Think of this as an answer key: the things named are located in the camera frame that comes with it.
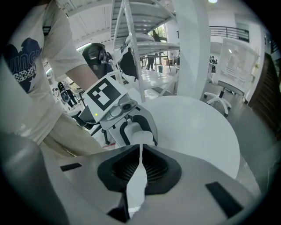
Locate person's left forearm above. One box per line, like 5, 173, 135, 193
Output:
63, 63, 101, 90

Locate black balcony railing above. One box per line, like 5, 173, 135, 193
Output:
209, 25, 250, 44

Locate ceiling light panel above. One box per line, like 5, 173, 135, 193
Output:
75, 41, 92, 51

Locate white square pillar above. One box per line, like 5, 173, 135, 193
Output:
172, 0, 212, 101

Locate black hanging bag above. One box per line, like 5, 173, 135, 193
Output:
119, 47, 139, 82

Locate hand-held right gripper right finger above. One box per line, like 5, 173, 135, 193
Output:
131, 144, 262, 225

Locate white mesh office chair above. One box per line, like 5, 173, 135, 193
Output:
203, 37, 261, 117

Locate white metal shelving rack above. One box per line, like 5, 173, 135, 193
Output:
110, 0, 181, 103

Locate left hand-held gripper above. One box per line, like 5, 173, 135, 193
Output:
71, 73, 159, 148

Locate person's beige trousers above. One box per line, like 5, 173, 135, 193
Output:
40, 111, 108, 158

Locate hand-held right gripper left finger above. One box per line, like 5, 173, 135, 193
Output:
57, 144, 141, 225

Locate dark wooden staircase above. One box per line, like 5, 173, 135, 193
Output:
247, 52, 281, 141

